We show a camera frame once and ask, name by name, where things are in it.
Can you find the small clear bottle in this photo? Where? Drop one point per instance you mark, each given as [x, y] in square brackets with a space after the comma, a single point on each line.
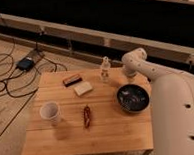
[105, 66]

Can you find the dark ceramic bowl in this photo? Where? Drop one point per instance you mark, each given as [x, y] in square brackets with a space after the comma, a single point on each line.
[132, 98]

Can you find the brown black eraser block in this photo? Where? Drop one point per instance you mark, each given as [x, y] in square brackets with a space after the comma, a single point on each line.
[72, 80]

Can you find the red chili pepper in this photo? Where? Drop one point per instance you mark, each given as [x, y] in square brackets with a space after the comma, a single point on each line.
[87, 116]

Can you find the blue power box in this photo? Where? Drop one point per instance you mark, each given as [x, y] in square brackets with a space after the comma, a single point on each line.
[25, 64]

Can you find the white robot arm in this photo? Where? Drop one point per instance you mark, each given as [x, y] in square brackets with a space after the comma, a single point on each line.
[172, 100]

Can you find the beige sponge block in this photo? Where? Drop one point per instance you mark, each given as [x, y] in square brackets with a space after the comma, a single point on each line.
[83, 88]

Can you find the wooden table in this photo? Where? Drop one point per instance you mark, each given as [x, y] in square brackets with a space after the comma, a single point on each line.
[111, 129]

